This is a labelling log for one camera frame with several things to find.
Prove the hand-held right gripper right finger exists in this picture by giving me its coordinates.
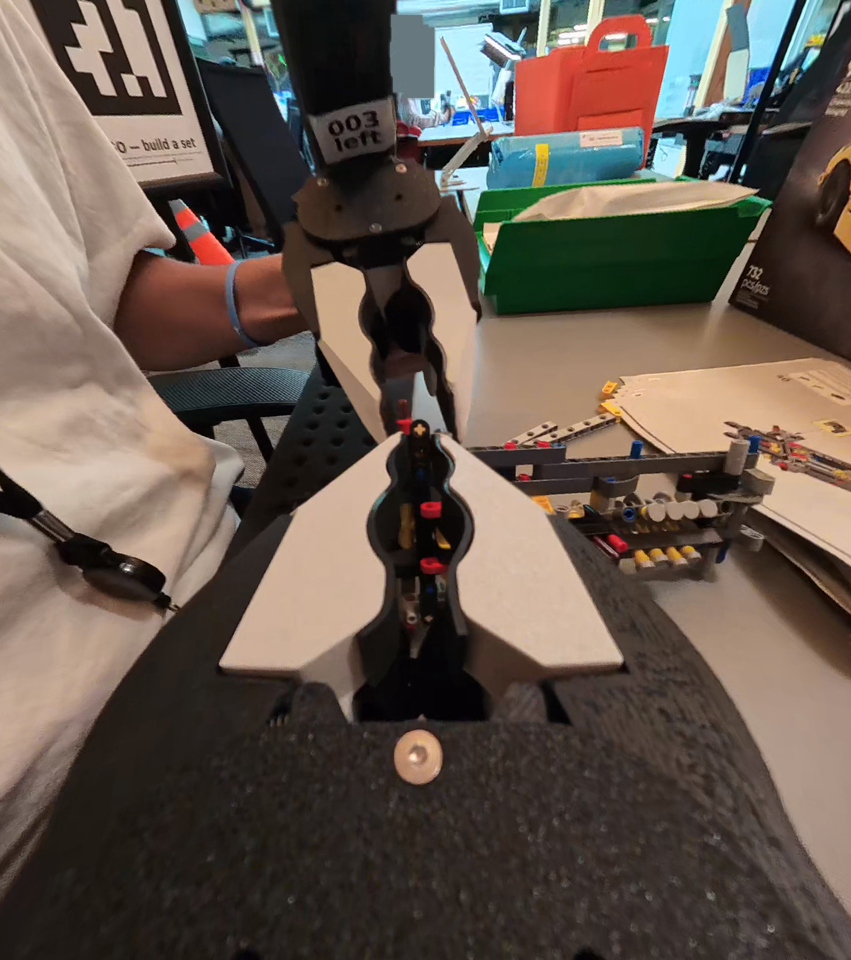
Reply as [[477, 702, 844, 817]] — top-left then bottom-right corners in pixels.
[[436, 433, 627, 697]]

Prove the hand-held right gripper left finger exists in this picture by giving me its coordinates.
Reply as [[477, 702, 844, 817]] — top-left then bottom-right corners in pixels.
[[220, 433, 406, 704]]

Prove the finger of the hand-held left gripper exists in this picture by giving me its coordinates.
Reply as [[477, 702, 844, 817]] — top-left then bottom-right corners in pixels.
[[309, 261, 391, 444], [403, 241, 481, 442]]

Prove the lego chassis assembly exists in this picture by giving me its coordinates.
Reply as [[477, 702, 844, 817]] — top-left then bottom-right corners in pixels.
[[388, 418, 779, 655]]

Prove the lego instruction booklet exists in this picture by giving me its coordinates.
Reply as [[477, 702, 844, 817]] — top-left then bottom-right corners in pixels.
[[609, 358, 851, 706]]

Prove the person's left forearm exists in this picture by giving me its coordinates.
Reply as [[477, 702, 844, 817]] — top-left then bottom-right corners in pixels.
[[114, 251, 308, 372]]

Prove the lego set box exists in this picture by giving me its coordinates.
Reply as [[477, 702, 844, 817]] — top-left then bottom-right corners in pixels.
[[729, 0, 851, 384]]

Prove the blue wristband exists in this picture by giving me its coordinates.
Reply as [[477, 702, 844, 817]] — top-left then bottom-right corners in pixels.
[[224, 261, 267, 350]]

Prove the black office chair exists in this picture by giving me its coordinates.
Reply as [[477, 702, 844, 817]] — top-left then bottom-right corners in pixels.
[[196, 58, 314, 249]]

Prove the black perforated panel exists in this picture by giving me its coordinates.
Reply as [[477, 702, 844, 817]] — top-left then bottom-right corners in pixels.
[[234, 367, 391, 556]]

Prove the orange traffic cone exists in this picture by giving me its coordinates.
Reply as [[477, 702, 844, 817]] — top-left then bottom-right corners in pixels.
[[169, 198, 235, 265]]

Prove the green storage bin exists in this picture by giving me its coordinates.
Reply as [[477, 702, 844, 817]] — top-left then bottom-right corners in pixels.
[[474, 178, 772, 316]]

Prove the blue rolled bag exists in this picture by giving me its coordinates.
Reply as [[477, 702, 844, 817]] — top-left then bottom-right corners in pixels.
[[487, 127, 646, 190]]

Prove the black framed marker sign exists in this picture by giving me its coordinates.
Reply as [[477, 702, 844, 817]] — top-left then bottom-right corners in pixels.
[[31, 0, 232, 189]]

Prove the white sheet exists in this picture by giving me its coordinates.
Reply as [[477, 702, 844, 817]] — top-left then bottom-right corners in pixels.
[[511, 180, 760, 224]]

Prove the red felt bag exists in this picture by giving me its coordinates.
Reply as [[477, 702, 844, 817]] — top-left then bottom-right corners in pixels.
[[513, 15, 670, 170]]

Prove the person in white shirt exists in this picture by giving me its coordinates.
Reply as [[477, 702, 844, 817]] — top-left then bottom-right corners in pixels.
[[0, 0, 247, 939]]

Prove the black lanyard strap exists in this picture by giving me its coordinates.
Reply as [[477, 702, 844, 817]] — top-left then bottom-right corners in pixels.
[[0, 397, 175, 612]]

